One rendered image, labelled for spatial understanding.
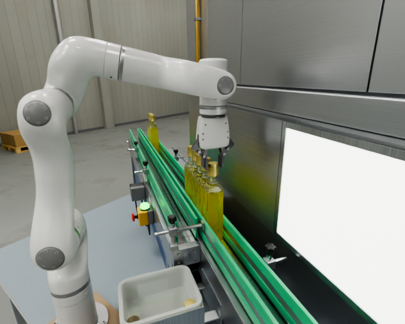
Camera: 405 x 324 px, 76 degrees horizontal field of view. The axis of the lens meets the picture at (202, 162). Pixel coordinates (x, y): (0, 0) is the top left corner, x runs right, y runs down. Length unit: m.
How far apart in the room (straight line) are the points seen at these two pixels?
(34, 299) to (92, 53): 1.01
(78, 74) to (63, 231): 0.42
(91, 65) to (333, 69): 0.56
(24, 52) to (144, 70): 7.53
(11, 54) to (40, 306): 7.21
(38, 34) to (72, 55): 7.65
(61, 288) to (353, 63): 0.96
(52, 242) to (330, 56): 0.82
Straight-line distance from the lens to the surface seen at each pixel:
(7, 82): 8.03
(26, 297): 1.40
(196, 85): 0.69
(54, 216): 0.83
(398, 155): 0.51
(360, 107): 0.56
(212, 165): 0.84
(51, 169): 0.80
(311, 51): 0.69
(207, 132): 0.79
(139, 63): 0.73
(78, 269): 0.97
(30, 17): 8.40
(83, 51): 0.74
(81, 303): 1.02
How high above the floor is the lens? 1.60
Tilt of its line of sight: 18 degrees down
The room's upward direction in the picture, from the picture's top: 1 degrees counter-clockwise
